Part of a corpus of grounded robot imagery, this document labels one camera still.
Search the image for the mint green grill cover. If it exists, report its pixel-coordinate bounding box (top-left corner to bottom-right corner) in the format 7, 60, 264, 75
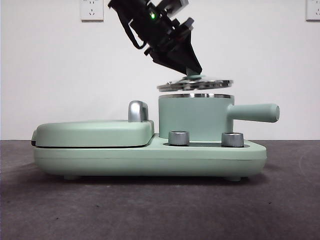
31, 119, 156, 148

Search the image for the mint green handled pot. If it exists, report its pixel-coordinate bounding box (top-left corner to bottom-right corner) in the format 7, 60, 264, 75
158, 93, 280, 140

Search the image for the pale grey left wrist camera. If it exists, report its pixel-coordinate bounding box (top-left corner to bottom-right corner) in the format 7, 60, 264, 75
149, 0, 190, 18

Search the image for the chrome grill cover handle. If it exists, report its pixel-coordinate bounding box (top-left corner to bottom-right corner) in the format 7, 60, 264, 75
128, 100, 150, 123

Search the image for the mint green breakfast machine base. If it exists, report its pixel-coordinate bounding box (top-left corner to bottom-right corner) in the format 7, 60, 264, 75
33, 132, 267, 181

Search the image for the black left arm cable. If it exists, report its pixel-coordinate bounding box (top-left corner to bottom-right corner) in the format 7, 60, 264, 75
118, 9, 148, 50

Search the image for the glass lid with green knob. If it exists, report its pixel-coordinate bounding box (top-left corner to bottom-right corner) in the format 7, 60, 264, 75
156, 68, 234, 92

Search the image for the silver control knob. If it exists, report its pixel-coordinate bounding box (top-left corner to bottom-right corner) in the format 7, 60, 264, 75
221, 132, 245, 148
168, 130, 190, 146

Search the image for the white wall socket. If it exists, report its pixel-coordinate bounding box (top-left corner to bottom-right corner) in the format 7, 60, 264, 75
305, 0, 320, 21
80, 0, 104, 22

